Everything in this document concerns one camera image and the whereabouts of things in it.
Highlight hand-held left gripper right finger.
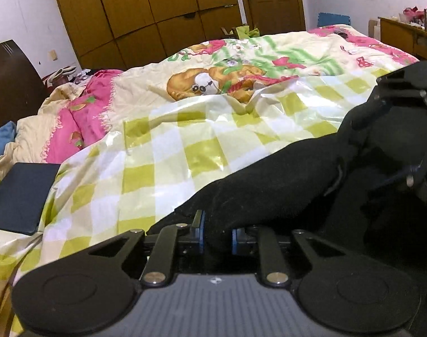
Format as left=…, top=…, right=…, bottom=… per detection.
left=231, top=225, right=351, bottom=286

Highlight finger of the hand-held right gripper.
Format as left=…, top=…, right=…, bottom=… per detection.
left=385, top=163, right=427, bottom=208
left=350, top=61, right=427, bottom=129

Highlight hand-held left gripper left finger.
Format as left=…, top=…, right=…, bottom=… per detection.
left=88, top=210, right=205, bottom=286

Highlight black pants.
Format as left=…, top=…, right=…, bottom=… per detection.
left=146, top=110, right=427, bottom=337

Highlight wooden desk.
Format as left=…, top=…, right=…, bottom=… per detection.
left=377, top=16, right=427, bottom=64

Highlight blue foam mat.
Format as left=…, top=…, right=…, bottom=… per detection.
left=317, top=12, right=351, bottom=29

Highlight green white checked plastic sheet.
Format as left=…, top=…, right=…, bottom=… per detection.
left=0, top=67, right=421, bottom=337

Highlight brown wooden door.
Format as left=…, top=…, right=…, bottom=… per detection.
left=236, top=0, right=307, bottom=36

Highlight cartoon printed quilt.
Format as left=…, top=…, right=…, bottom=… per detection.
left=0, top=24, right=421, bottom=183

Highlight green bag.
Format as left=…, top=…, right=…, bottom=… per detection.
left=235, top=24, right=261, bottom=38

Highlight dark flat board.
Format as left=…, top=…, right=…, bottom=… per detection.
left=0, top=162, right=61, bottom=236

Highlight striped clothes pile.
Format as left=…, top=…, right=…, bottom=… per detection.
left=43, top=65, right=95, bottom=86

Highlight brown wooden wardrobe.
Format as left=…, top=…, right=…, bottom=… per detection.
left=49, top=0, right=247, bottom=71

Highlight dark brown headboard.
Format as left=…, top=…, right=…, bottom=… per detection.
left=0, top=40, right=49, bottom=134

